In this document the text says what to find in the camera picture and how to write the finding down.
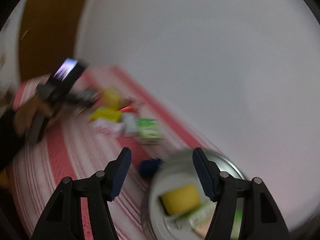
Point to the yellow green sponge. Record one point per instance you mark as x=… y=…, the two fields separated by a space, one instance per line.
x=181 y=200

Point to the red snack packet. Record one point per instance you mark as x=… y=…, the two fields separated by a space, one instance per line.
x=129 y=109

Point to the green white tissue pack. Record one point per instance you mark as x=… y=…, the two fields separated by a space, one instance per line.
x=197 y=217

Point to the brown wooden door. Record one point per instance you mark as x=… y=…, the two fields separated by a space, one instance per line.
x=47 y=35

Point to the person's left hand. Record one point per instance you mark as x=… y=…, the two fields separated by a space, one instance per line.
x=25 y=114

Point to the grey white tissue pack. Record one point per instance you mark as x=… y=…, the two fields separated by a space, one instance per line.
x=130 y=125

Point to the red white striped bedspread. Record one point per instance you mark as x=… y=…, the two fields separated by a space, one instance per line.
x=72 y=147

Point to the gripper camera display unit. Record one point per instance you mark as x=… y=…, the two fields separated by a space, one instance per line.
x=67 y=75

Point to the blue knitted ball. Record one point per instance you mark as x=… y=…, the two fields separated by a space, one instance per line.
x=149 y=167

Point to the white red tissue pack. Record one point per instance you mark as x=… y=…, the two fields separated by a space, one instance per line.
x=109 y=128

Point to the round metal tin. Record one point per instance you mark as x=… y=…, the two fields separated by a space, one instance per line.
x=173 y=173

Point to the beige snack packet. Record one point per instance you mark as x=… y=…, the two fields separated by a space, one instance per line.
x=202 y=230

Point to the yellow snack packet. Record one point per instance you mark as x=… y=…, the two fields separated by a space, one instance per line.
x=106 y=114

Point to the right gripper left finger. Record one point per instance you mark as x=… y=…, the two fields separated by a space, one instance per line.
x=62 y=217

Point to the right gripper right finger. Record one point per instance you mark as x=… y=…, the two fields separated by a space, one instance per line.
x=261 y=217

